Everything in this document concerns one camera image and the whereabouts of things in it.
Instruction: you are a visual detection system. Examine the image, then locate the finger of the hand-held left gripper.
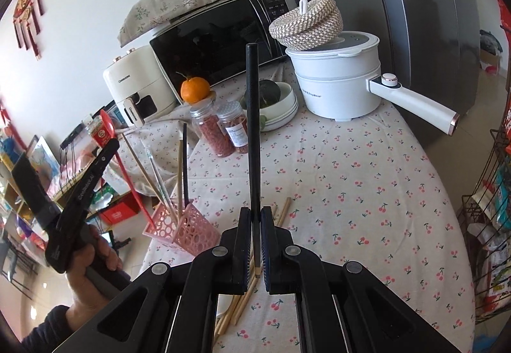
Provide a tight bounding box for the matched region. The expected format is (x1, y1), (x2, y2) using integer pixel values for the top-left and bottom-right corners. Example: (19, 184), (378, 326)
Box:
(88, 138), (120, 183)

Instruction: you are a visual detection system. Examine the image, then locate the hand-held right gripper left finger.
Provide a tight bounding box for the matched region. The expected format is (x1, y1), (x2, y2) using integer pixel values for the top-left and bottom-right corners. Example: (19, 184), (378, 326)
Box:
(52, 207), (256, 353)

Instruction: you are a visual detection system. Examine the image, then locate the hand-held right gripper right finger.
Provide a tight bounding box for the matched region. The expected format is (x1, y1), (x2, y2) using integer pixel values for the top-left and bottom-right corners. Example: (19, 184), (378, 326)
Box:
(259, 205), (460, 353)

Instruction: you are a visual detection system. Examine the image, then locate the red plastic spoon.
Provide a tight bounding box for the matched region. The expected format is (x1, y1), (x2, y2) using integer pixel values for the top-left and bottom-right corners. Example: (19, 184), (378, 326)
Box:
(99, 109), (157, 230)

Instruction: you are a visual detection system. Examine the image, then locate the pink perforated utensil holder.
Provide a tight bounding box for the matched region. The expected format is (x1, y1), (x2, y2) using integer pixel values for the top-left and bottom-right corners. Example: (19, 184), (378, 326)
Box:
(142, 199), (221, 256)

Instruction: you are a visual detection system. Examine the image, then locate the patterned clear-tipped chopstick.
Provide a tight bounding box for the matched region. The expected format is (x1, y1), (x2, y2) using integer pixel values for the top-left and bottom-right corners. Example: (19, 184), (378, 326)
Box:
(148, 147), (177, 215)

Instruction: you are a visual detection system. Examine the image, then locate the black chopstick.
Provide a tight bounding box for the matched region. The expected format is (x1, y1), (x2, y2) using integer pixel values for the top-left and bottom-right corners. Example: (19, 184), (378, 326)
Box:
(181, 123), (191, 207)
(246, 43), (262, 278)

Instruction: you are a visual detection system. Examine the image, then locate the person's left forearm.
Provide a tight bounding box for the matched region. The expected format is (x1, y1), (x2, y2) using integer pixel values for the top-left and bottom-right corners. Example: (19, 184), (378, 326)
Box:
(22, 304), (98, 353)

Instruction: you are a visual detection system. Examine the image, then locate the person's left hand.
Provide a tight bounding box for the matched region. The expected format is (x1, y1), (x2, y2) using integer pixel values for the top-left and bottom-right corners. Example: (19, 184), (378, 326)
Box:
(65, 223), (124, 312)

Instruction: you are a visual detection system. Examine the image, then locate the pink plastic bag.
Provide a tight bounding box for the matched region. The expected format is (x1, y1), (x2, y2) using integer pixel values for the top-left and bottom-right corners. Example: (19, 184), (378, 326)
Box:
(76, 149), (100, 174)

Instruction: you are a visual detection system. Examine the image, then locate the red-labelled clear jar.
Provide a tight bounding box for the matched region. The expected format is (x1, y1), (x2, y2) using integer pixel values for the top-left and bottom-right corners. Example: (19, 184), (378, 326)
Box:
(82, 116), (116, 149)

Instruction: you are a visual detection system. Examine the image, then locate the black power strip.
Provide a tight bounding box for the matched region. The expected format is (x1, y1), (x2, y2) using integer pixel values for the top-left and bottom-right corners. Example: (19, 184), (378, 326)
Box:
(60, 125), (86, 150)

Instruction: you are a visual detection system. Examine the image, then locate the green plastic bag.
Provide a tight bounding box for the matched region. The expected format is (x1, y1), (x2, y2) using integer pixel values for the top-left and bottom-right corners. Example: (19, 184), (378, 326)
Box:
(90, 183), (113, 211)

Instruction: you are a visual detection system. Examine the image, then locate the red box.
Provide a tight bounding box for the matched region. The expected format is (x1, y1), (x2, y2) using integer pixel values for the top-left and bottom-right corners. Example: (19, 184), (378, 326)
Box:
(98, 193), (140, 224)

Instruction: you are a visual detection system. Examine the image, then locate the white air fryer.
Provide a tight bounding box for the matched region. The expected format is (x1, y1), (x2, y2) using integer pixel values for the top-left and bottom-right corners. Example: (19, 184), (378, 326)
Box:
(103, 45), (176, 127)

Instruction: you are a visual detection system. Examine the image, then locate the orange tangerine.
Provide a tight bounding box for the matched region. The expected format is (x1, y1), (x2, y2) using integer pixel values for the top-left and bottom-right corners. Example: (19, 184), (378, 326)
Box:
(180, 74), (211, 104)

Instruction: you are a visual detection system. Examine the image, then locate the white-labelled jar of red berries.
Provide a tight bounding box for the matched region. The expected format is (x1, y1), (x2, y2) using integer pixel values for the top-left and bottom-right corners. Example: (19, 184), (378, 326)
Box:
(216, 100), (250, 155)

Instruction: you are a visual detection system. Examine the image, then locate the white bowl with green knob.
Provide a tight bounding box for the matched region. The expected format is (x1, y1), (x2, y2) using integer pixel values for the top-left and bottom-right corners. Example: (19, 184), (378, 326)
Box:
(240, 81), (299, 133)

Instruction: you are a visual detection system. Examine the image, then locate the black microwave oven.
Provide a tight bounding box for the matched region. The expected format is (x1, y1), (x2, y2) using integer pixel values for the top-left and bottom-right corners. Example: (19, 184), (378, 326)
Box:
(149, 0), (294, 92)

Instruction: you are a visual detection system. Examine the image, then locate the green squash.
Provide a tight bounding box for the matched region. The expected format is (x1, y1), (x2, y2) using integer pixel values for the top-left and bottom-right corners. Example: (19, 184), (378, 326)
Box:
(259, 79), (282, 106)

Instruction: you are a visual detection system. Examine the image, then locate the white electric pot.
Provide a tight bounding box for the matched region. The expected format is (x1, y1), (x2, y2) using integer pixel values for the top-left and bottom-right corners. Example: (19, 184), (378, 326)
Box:
(285, 31), (461, 136)

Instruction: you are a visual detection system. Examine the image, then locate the woven lidded basket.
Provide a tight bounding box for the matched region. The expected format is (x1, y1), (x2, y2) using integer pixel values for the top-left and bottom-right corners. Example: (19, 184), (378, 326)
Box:
(269, 0), (345, 50)

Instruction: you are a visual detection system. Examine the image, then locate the grey refrigerator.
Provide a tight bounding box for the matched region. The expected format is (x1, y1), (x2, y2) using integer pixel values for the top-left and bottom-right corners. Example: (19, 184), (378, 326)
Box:
(267, 0), (482, 156)

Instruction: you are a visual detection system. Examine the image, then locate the brown cardboard box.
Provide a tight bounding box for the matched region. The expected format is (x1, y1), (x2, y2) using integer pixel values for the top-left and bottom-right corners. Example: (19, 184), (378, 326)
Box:
(479, 47), (502, 77)

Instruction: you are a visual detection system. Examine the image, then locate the red wall ornament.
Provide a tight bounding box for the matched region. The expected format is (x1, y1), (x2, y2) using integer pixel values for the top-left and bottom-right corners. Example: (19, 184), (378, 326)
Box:
(12, 0), (44, 60)

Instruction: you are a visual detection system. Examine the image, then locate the black wire rack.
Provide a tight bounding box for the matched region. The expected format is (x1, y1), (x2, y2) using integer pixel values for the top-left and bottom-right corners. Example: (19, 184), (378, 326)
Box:
(457, 86), (511, 322)

